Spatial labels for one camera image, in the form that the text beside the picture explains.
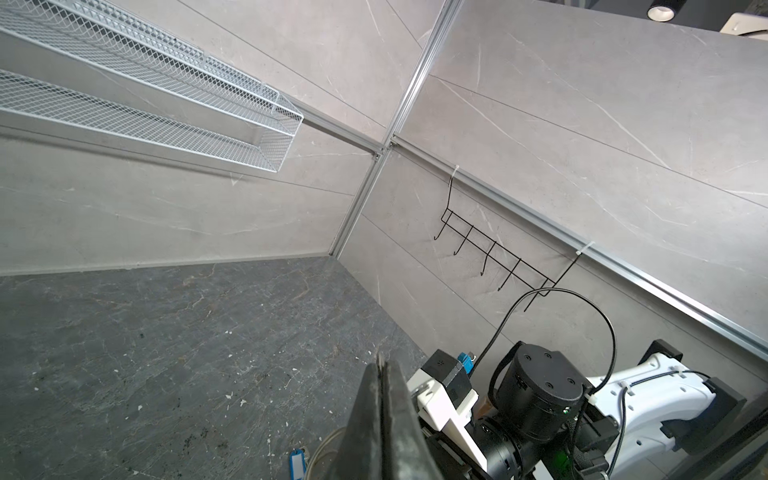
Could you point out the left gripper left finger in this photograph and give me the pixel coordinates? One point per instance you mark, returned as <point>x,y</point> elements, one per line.
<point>360,453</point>

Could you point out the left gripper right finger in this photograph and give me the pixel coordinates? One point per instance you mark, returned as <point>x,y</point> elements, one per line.
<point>405,452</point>

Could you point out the blue key tag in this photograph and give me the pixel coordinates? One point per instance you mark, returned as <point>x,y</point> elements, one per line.
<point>297,464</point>

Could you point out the white wire mesh basket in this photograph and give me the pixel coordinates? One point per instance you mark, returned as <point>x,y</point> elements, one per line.
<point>92,72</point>

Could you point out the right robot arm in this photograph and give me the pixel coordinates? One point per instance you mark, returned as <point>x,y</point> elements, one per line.
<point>546,419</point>

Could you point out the black wire hook rack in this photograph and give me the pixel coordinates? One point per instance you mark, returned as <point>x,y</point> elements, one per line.
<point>493,251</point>

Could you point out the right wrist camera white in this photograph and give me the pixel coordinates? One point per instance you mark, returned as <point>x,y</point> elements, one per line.
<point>443,397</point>

